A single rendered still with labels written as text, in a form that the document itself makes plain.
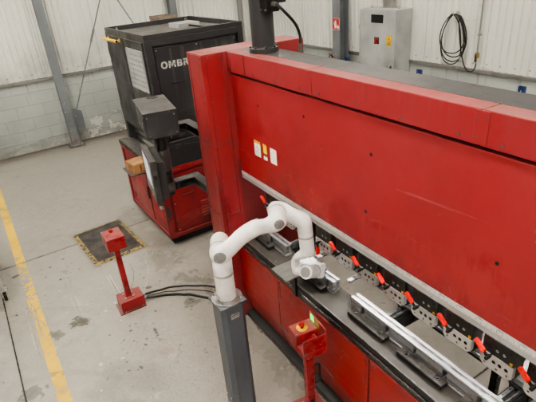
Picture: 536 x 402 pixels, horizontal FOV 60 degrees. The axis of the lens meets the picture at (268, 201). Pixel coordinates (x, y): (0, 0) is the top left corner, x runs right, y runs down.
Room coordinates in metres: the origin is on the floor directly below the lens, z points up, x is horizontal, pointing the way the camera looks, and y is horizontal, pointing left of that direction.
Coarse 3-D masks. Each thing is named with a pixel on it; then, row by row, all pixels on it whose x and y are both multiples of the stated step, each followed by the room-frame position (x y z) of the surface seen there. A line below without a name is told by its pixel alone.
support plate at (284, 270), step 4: (300, 260) 2.65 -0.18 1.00; (284, 264) 2.62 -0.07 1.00; (288, 264) 2.62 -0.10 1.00; (272, 268) 2.59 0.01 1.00; (276, 268) 2.58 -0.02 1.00; (280, 268) 2.58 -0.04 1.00; (284, 268) 2.57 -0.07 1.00; (288, 268) 2.57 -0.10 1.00; (276, 272) 2.54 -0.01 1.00; (280, 272) 2.53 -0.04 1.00; (284, 272) 2.53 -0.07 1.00; (288, 272) 2.53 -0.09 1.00; (292, 272) 2.52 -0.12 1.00; (280, 276) 2.49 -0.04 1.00; (284, 276) 2.49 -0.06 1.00; (288, 276) 2.48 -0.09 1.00; (292, 276) 2.48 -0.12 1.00; (296, 276) 2.48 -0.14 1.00; (284, 280) 2.45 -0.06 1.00; (288, 280) 2.44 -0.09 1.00
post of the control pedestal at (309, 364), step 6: (306, 360) 2.17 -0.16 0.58; (312, 360) 2.18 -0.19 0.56; (306, 366) 2.17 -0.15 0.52; (312, 366) 2.18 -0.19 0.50; (306, 372) 2.17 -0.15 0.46; (312, 372) 2.18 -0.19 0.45; (306, 378) 2.17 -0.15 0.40; (312, 378) 2.18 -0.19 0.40; (306, 384) 2.18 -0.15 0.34; (312, 384) 2.18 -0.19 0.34; (306, 390) 2.18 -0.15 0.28; (312, 390) 2.18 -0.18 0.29; (306, 396) 2.19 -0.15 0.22; (312, 396) 2.18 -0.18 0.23
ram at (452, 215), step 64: (256, 128) 3.11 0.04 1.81; (320, 128) 2.48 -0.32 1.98; (384, 128) 2.05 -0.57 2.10; (320, 192) 2.49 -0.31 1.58; (384, 192) 2.04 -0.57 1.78; (448, 192) 1.72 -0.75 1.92; (512, 192) 1.49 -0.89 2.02; (384, 256) 2.02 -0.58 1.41; (448, 256) 1.69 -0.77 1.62; (512, 256) 1.45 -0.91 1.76; (512, 320) 1.41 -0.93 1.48
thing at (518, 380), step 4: (356, 272) 2.61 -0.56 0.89; (380, 288) 2.40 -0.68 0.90; (408, 304) 2.20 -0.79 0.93; (408, 308) 2.20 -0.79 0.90; (436, 328) 2.02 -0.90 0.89; (440, 328) 2.00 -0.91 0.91; (472, 352) 1.81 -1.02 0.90; (476, 352) 1.80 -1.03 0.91; (480, 352) 1.77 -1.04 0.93; (476, 356) 1.79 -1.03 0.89; (524, 364) 1.63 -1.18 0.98; (528, 364) 1.63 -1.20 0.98; (524, 368) 1.60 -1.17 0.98; (520, 376) 1.58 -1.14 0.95; (512, 380) 1.61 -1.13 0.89; (516, 380) 1.60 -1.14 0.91; (520, 380) 1.58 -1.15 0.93; (520, 384) 1.58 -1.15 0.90
